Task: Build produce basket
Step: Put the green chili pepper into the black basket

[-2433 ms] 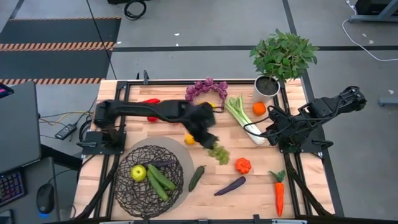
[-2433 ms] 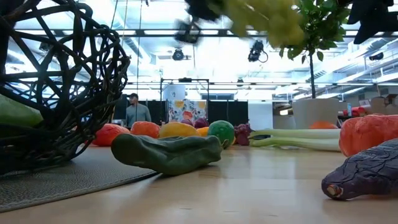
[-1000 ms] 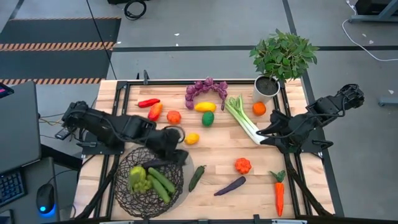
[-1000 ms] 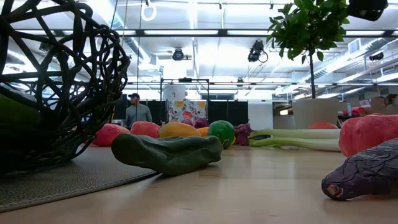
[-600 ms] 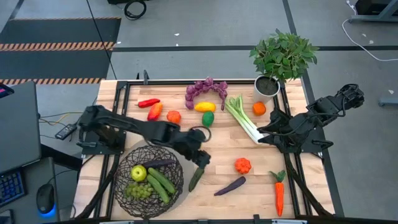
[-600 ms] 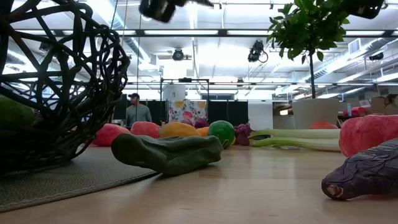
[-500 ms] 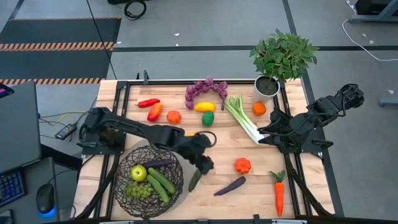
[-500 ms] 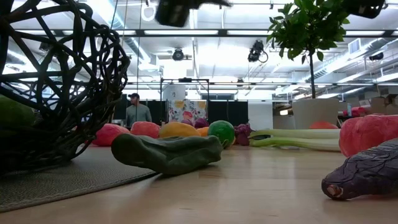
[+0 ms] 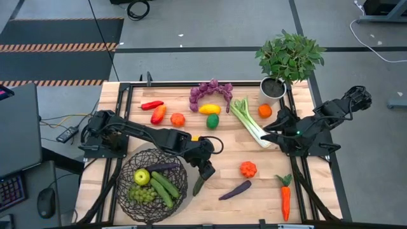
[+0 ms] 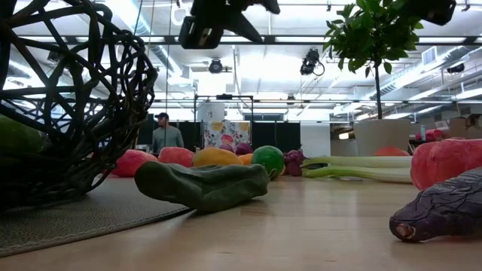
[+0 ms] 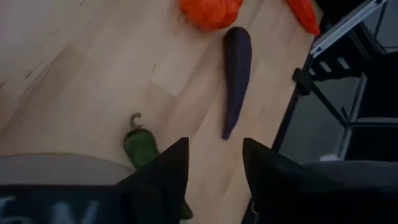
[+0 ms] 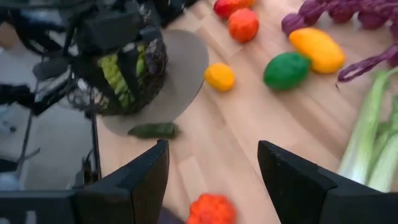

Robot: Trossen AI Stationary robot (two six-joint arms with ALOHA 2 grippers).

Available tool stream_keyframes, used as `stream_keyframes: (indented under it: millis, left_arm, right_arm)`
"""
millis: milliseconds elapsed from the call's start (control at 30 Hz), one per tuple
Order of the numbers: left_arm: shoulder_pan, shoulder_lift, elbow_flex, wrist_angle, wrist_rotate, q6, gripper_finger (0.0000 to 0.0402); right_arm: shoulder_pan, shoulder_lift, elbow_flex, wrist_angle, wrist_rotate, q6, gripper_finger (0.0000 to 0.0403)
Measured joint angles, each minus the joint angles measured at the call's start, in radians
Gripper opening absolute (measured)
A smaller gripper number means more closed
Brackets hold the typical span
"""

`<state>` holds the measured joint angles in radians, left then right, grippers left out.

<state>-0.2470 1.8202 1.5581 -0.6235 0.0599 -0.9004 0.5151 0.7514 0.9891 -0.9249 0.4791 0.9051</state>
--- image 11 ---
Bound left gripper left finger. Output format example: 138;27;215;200
118;137;190;224

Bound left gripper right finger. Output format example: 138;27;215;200
242;138;343;224

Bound dark green chili pepper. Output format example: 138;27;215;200
123;112;194;221

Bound purple eggplant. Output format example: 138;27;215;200
221;26;253;141

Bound orange carrot with green top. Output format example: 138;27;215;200
285;0;322;37

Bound orange bell pepper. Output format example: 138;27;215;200
178;0;245;32

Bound black aluminium table frame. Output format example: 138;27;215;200
272;0;398;162

